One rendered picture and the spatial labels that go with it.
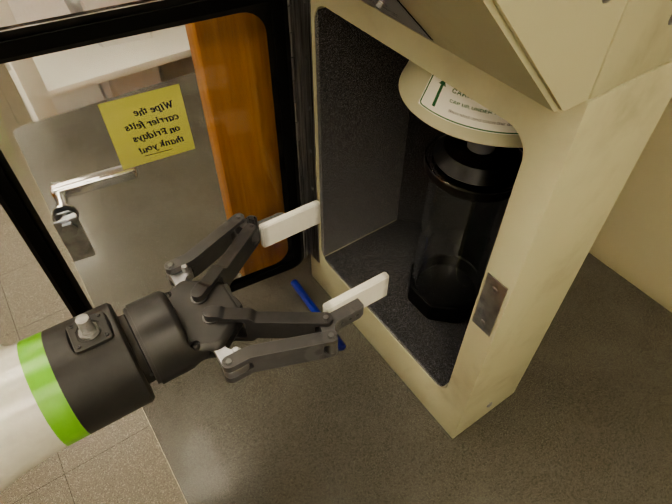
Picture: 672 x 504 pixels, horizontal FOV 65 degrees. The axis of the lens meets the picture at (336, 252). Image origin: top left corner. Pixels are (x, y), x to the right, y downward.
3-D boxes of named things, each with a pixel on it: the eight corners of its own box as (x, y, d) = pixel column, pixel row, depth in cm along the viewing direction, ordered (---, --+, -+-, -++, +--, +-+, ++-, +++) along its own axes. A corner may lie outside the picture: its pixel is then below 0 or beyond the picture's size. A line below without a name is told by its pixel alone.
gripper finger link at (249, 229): (209, 325, 49) (196, 320, 49) (262, 243, 56) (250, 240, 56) (201, 299, 46) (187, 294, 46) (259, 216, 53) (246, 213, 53)
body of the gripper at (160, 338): (143, 361, 39) (252, 307, 43) (108, 288, 44) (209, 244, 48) (166, 407, 45) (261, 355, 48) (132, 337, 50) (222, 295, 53)
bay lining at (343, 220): (448, 190, 84) (498, -52, 58) (581, 295, 70) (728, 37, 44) (321, 254, 75) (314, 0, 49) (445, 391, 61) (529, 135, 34)
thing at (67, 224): (96, 257, 56) (77, 219, 52) (75, 264, 55) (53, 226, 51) (92, 245, 57) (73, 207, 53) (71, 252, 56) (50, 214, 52)
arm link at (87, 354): (75, 373, 49) (106, 455, 44) (21, 297, 40) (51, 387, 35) (139, 343, 51) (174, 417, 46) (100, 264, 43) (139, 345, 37)
